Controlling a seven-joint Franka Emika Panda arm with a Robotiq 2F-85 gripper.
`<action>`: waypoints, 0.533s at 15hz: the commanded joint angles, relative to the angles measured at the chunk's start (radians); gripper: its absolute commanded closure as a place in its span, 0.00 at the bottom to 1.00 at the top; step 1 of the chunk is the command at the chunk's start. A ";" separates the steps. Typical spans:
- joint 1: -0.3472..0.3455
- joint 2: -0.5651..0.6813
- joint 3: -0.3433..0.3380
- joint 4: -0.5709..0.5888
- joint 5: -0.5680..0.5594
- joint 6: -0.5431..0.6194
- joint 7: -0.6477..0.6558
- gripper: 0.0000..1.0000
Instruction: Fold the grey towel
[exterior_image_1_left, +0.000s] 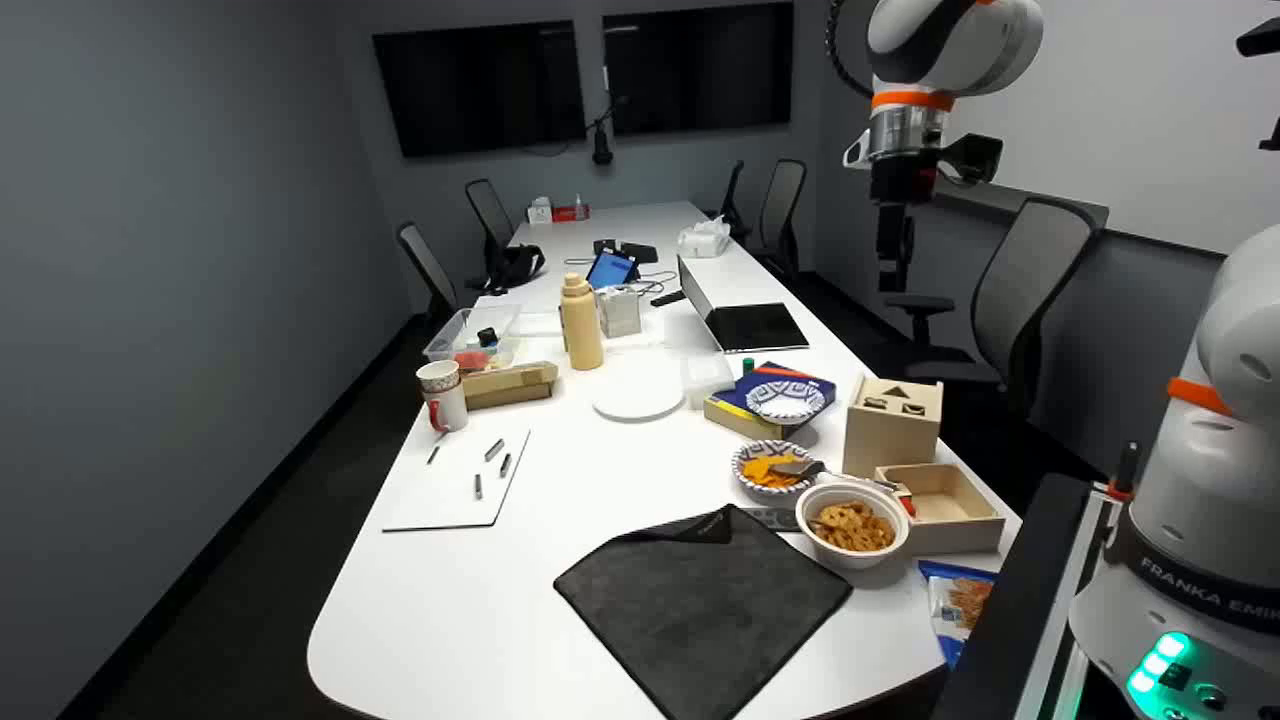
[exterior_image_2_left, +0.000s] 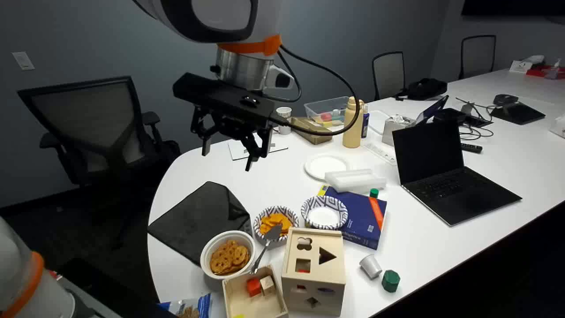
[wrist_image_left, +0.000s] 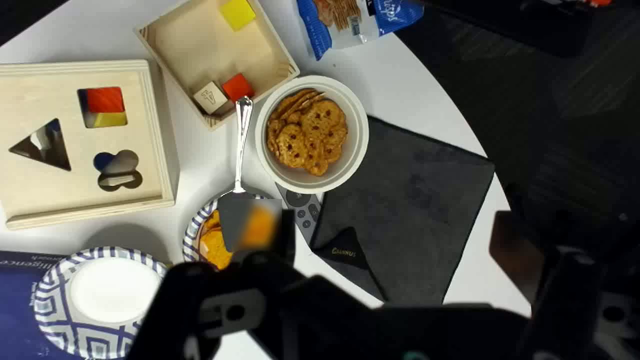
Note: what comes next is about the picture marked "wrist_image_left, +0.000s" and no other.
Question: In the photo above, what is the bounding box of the yellow block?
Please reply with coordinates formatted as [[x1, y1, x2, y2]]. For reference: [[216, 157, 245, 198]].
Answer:
[[219, 0, 256, 30]]

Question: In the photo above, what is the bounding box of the blue book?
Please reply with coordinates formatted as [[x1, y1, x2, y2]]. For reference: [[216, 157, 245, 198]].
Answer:
[[0, 252, 73, 360]]

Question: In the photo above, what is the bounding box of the red block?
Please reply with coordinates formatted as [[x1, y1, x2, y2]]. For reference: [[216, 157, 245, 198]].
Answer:
[[222, 72, 253, 102]]

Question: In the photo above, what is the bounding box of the patterned bowl with orange chips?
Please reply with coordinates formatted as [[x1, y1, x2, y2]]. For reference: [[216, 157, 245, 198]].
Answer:
[[181, 195, 279, 270]]

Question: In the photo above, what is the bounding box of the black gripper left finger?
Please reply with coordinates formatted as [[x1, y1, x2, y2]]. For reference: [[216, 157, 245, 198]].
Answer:
[[125, 210, 297, 360]]

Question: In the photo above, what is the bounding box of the blue snack bag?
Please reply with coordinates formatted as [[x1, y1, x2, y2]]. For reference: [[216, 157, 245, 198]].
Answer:
[[296, 0, 423, 60]]

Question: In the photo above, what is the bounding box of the grey remote control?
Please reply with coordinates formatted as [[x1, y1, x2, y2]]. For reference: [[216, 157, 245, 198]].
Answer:
[[277, 188, 321, 242]]

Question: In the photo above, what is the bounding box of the empty blue patterned paper bowl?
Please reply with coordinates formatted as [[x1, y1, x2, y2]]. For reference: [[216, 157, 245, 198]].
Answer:
[[32, 245, 165, 360]]

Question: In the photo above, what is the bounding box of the dark grey towel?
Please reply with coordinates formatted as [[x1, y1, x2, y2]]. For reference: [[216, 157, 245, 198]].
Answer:
[[312, 118, 493, 307]]

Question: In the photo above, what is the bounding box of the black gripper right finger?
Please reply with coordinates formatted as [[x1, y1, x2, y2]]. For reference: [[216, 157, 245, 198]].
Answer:
[[521, 252, 603, 360]]

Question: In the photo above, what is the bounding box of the silver cake server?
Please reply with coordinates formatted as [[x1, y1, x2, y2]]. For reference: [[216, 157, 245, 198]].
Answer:
[[218, 96, 253, 249]]

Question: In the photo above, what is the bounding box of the natural wooden block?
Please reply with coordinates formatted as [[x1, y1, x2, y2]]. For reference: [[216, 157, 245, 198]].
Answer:
[[194, 82, 228, 114]]

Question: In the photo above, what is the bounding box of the white bowl of pretzels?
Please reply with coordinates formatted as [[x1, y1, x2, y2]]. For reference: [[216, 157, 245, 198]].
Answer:
[[253, 76, 369, 193]]

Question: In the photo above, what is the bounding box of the wooden shape sorter box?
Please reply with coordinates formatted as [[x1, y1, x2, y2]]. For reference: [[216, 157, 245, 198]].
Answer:
[[0, 60, 180, 230]]

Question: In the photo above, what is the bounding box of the wooden tray lid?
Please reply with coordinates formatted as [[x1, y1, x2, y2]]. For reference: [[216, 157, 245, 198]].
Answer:
[[138, 0, 299, 127]]

